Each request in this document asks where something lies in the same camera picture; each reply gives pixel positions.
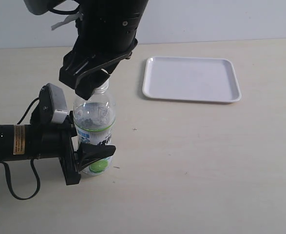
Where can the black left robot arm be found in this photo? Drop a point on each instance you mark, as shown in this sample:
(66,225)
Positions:
(15,143)

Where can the clear plastic drink bottle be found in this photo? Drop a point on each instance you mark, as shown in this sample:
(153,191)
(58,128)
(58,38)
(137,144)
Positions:
(94,118)

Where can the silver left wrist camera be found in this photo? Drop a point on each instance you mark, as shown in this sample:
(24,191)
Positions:
(52,105)

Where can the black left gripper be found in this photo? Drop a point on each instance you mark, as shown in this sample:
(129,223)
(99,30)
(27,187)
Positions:
(55,141)

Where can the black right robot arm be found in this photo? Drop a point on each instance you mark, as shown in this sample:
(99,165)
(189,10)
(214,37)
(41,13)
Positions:
(106,36)

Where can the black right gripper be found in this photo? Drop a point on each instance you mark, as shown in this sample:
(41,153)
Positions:
(105,31)

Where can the white plastic tray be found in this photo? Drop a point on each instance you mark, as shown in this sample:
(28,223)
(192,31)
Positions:
(191,79)

